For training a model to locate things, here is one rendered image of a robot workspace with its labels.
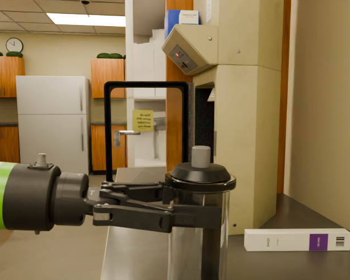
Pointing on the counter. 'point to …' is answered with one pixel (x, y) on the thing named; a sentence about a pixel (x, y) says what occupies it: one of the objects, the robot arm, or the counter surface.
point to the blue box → (171, 16)
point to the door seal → (143, 85)
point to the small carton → (188, 17)
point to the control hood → (194, 45)
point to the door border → (146, 87)
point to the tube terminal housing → (246, 103)
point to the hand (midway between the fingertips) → (195, 205)
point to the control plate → (182, 59)
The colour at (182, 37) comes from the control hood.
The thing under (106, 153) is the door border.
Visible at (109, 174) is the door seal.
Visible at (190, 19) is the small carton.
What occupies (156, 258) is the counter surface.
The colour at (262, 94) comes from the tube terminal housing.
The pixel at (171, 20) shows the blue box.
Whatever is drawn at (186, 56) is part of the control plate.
